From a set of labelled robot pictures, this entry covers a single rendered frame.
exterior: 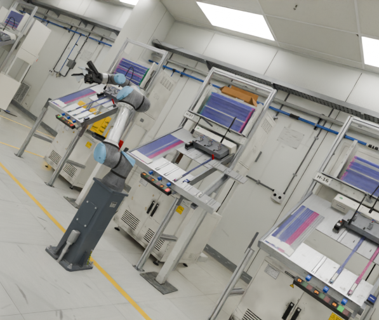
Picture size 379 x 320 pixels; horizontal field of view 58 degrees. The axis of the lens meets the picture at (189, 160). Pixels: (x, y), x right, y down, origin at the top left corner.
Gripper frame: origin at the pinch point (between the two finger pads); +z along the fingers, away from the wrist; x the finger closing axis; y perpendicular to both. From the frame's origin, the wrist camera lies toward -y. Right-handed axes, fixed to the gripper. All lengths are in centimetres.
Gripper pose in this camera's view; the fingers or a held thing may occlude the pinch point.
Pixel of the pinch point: (73, 70)
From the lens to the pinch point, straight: 267.1
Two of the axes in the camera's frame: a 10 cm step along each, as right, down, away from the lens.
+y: 1.0, 9.8, -1.7
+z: -8.0, -0.2, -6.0
